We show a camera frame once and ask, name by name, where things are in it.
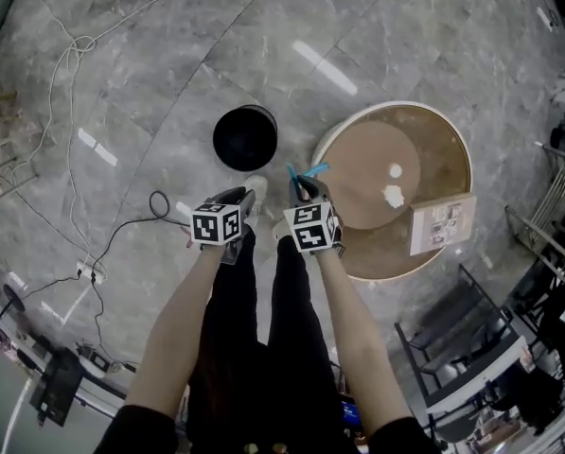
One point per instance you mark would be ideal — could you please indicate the small white round disc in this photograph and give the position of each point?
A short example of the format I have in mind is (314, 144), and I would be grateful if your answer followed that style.
(395, 171)

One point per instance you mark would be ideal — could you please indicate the person's left forearm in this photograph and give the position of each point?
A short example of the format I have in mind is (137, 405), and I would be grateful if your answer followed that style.
(178, 329)

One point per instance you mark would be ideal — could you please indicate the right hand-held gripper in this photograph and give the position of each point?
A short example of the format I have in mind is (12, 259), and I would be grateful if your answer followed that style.
(312, 230)

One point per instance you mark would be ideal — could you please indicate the person's right white shoe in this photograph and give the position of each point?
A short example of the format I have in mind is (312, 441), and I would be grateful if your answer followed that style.
(280, 230)

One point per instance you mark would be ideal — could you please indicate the blue screen device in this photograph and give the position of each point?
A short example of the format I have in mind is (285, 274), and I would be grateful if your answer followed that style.
(351, 412)

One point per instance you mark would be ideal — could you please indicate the person's left white shoe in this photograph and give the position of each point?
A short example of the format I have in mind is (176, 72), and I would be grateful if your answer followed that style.
(258, 187)

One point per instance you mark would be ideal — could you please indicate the blue plastic item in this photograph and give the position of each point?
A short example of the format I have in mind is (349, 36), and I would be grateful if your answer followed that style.
(310, 172)

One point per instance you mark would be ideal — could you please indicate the white paper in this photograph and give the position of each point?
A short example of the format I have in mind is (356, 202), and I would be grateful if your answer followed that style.
(394, 197)

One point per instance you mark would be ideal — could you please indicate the black floor stand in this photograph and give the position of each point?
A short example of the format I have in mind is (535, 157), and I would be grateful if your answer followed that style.
(12, 298)

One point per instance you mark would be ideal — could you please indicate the black shelf rack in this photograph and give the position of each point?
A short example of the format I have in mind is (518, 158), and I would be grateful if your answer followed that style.
(452, 329)

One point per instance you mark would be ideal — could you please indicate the white power strip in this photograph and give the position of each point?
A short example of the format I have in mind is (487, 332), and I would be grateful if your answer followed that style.
(544, 17)
(92, 272)

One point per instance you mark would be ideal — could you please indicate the person's right forearm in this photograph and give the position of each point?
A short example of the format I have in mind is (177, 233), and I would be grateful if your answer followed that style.
(362, 338)

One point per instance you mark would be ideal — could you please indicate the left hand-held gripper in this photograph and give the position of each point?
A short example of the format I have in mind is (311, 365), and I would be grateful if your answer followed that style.
(216, 227)

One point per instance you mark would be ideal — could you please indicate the grey picture book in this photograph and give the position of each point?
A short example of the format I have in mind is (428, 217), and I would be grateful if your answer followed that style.
(445, 222)

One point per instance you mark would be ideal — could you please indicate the wooden stool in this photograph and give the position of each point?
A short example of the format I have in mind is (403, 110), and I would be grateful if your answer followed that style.
(3, 159)

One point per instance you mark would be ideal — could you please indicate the person's black clothing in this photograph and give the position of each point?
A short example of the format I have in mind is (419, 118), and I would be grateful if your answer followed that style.
(263, 371)

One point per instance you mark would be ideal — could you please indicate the person's white shoe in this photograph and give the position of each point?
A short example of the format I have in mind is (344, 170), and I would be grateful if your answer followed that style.
(280, 230)
(258, 187)

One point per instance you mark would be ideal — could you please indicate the round glass coffee table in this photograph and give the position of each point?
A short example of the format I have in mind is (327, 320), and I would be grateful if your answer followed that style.
(372, 159)

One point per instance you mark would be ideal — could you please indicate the black flat box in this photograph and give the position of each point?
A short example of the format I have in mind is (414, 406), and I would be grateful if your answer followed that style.
(57, 388)

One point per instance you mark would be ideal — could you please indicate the black waste bin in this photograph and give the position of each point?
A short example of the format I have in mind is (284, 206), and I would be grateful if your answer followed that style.
(244, 137)

